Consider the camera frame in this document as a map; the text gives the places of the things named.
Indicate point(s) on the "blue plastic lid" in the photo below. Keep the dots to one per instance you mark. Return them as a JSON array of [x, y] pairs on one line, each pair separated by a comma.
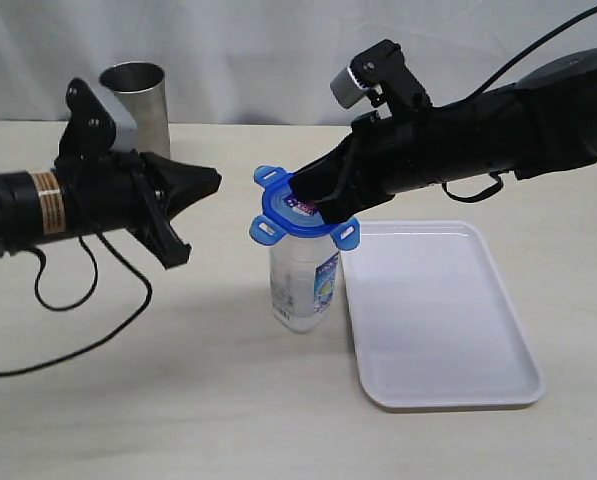
[[284, 215]]

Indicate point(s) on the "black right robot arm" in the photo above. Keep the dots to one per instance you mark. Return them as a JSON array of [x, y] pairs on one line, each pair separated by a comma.
[[544, 123]]

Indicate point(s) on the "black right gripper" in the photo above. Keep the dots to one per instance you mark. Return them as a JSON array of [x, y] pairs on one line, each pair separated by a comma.
[[375, 161]]

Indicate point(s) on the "white fabric backdrop curtain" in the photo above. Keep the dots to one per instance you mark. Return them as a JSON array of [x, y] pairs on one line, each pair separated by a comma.
[[257, 62]]

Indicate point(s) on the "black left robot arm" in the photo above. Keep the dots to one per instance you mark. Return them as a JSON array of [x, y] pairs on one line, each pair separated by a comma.
[[32, 210]]

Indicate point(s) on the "clear plastic tall container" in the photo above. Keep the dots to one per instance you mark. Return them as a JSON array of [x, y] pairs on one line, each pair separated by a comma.
[[302, 280]]

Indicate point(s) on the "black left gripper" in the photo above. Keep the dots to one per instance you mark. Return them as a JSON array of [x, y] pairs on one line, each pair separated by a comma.
[[140, 193]]

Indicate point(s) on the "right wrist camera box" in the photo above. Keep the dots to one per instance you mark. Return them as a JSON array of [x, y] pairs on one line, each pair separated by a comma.
[[381, 75]]

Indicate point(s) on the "white rectangular plastic tray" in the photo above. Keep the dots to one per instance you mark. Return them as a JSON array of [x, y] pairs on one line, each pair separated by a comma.
[[432, 323]]

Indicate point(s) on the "stainless steel tumbler cup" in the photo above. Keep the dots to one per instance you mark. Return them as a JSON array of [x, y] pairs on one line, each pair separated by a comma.
[[140, 87]]

